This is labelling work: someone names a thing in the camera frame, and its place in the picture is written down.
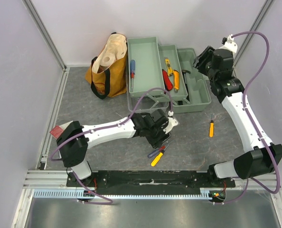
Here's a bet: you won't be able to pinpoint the black hammer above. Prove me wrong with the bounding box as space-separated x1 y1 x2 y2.
181 70 191 104

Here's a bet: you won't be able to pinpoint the yellow handled screwdriver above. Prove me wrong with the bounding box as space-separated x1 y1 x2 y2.
151 152 164 167

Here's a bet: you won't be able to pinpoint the orange utility knife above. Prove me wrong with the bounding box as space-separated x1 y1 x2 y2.
173 70 180 93

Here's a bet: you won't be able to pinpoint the yellow utility knife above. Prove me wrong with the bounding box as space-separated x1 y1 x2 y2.
165 57 173 76

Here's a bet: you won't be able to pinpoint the red handled pliers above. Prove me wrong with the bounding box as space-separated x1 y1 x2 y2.
162 69 173 91

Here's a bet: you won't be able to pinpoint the green toolbox with clear lid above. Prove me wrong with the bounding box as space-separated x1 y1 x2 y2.
126 37 211 113

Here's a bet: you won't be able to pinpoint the orange handled chisel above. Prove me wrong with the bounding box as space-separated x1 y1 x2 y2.
209 115 214 137

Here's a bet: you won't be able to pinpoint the blue handled small screwdriver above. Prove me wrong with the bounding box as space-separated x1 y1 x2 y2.
130 59 136 90

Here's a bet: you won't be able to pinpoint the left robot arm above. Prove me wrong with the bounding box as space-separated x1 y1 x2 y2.
56 109 179 187

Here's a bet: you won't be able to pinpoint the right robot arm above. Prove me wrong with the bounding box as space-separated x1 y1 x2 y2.
193 46 282 187

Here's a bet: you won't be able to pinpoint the orange tote bag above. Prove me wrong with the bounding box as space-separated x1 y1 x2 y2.
85 32 128 100

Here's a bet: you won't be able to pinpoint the white paper roll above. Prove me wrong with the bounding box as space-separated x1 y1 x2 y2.
100 53 116 69

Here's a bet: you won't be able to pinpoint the blue red box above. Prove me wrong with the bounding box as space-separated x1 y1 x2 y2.
49 125 64 139

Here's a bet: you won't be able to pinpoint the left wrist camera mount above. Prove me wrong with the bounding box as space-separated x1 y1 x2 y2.
163 111 179 134

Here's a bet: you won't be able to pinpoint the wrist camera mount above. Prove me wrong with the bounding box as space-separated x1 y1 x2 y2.
163 111 179 134
220 34 238 54

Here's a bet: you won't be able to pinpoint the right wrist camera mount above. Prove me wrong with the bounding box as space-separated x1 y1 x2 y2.
220 34 238 54

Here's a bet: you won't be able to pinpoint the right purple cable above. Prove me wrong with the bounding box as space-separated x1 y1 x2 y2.
208 32 282 205

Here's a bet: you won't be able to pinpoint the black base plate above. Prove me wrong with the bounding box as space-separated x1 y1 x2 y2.
66 170 236 190

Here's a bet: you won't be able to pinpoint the blue cable duct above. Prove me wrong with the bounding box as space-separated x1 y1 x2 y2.
33 189 212 200

